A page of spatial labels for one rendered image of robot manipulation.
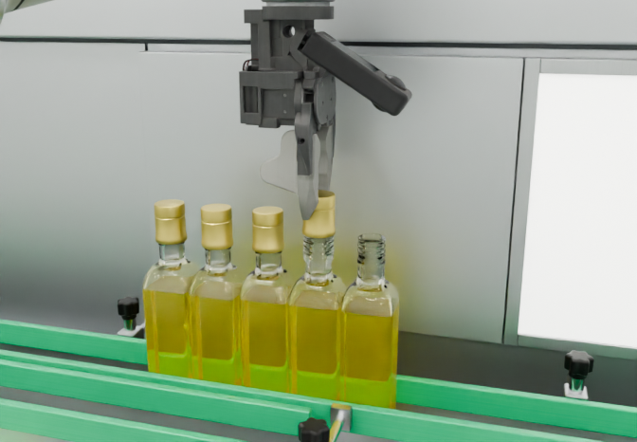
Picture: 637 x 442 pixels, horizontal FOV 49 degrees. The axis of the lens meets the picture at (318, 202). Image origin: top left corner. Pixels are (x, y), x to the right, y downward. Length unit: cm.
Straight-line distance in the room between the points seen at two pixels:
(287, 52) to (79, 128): 41
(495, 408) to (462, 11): 44
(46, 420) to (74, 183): 37
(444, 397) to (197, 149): 43
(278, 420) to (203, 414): 9
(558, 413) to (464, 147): 31
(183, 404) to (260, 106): 34
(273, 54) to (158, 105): 25
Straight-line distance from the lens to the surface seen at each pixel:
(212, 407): 80
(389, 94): 68
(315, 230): 73
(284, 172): 71
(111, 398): 86
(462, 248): 85
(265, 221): 74
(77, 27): 98
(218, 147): 89
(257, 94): 70
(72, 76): 102
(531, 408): 83
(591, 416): 83
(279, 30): 71
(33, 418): 83
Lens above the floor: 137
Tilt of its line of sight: 15 degrees down
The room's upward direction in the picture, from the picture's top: straight up
